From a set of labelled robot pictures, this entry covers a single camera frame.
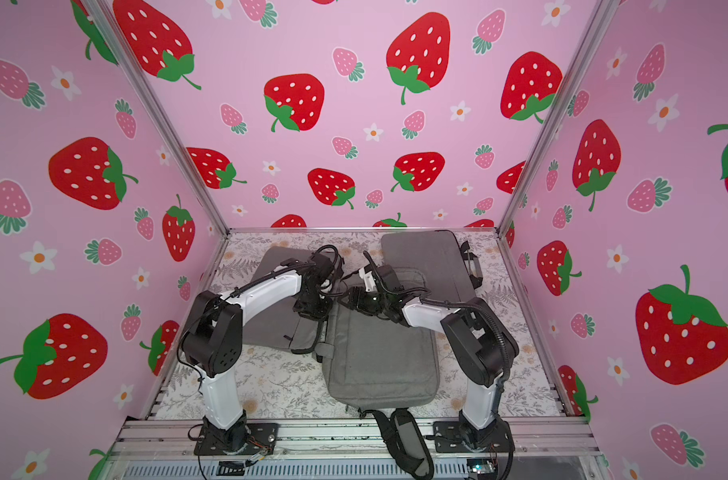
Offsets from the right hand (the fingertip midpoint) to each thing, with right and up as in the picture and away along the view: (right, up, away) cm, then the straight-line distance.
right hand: (338, 305), depth 87 cm
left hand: (-5, -5, +5) cm, 8 cm away
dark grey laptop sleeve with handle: (+32, +13, +20) cm, 40 cm away
